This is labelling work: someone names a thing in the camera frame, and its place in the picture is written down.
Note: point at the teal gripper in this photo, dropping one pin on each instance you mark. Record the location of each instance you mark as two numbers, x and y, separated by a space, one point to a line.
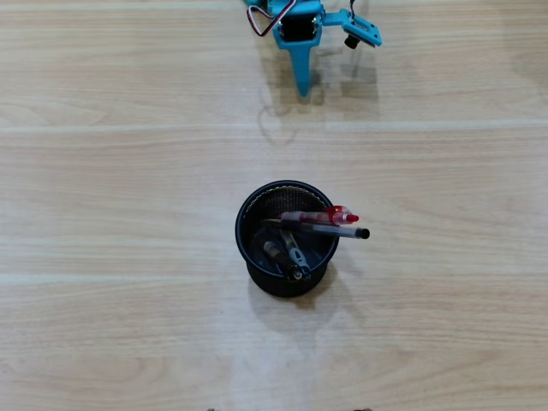
294 31

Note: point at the red retractable pen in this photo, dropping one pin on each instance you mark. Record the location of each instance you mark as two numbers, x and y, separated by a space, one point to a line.
317 217

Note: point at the clear capped black gel pen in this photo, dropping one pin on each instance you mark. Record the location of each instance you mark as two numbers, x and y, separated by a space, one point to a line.
334 231

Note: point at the grey grip pen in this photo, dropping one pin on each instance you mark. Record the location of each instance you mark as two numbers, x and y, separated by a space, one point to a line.
297 257

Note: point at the black grip retractable pen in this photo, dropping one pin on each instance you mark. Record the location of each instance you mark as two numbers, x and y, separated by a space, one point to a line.
278 257

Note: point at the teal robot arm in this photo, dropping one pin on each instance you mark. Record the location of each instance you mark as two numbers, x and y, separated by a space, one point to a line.
274 3

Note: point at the black mesh pen holder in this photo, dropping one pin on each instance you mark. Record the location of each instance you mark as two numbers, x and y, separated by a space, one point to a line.
257 274

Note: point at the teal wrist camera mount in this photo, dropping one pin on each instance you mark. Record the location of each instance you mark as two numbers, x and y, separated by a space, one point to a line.
359 30

